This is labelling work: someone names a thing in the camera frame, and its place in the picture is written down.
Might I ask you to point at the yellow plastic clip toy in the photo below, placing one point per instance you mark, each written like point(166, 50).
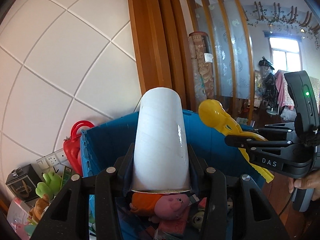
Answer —
point(213, 115)

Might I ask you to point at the orange-dress pink pig plush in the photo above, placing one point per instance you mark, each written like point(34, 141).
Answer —
point(162, 206)

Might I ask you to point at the red toy suitcase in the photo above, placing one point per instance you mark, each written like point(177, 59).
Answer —
point(71, 145)

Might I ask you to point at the rolled patterned carpet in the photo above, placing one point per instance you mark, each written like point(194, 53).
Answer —
point(202, 65)

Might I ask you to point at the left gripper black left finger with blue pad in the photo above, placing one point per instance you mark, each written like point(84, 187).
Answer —
point(67, 216)

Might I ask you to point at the green one-eyed monster plush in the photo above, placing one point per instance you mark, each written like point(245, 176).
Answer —
point(197, 219)

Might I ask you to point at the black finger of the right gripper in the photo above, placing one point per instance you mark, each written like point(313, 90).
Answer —
point(281, 138)

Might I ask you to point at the wooden door frame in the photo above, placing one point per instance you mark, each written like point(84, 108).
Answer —
point(161, 48)

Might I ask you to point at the white wall socket strip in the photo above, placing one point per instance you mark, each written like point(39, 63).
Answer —
point(52, 159)

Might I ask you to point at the blue plastic storage crate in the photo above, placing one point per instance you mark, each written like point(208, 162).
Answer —
point(102, 145)

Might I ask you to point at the white film roll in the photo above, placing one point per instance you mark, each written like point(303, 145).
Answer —
point(160, 160)

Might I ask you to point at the green frog plush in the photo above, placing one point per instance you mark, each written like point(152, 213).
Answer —
point(51, 185)

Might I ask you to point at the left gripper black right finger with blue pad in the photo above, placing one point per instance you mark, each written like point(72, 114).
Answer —
point(235, 208)

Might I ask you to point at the brown bear plush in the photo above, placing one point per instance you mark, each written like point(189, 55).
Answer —
point(39, 208)

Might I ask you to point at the wooden glass partition screen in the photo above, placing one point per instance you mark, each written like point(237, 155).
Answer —
point(225, 23)

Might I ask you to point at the person right hand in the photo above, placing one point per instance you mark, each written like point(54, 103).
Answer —
point(311, 181)

